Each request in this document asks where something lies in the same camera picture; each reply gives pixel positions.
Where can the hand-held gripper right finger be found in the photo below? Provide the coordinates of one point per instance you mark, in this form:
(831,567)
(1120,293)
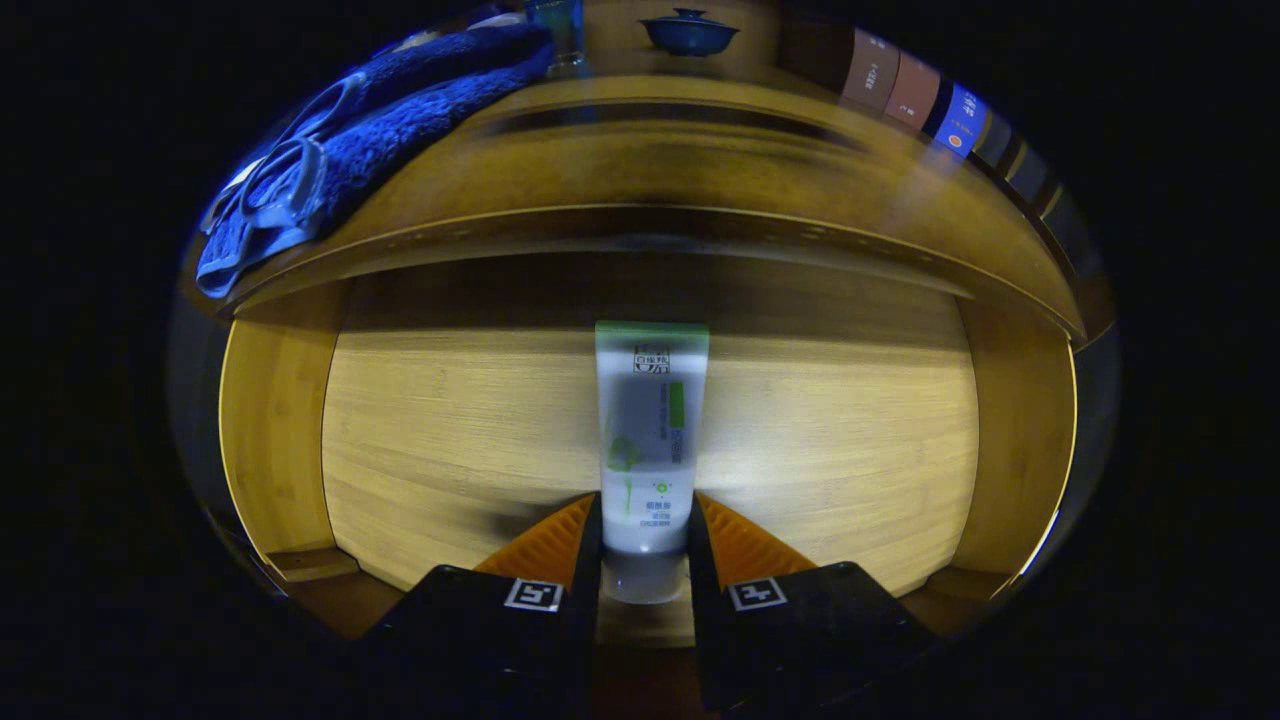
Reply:
(703,620)

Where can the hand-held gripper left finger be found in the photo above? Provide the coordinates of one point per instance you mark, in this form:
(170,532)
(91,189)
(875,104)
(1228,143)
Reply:
(588,600)

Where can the white tube with green label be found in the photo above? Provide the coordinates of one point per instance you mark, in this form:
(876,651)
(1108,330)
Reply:
(650,440)

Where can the wooden drawer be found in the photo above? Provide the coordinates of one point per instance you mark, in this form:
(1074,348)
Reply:
(450,450)

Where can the wooden countertop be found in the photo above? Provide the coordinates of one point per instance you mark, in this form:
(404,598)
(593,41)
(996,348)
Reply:
(650,170)

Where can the wooden cabinet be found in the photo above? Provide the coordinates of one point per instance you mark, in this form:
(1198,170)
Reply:
(610,40)

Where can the folded blue towel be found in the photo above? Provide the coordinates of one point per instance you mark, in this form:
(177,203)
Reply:
(400,120)

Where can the blue book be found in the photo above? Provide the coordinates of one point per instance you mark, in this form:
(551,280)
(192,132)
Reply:
(962,120)

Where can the reddish brown book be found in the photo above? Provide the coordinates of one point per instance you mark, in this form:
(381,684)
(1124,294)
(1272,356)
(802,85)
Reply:
(912,92)

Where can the tall teal bottle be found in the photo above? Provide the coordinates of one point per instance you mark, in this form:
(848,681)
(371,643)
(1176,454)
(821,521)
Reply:
(560,30)

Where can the dark blue lidded teacup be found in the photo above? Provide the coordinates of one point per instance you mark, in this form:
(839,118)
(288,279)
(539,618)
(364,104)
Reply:
(690,38)

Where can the dark brown book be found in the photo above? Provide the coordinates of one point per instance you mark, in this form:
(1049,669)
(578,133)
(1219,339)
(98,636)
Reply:
(870,72)

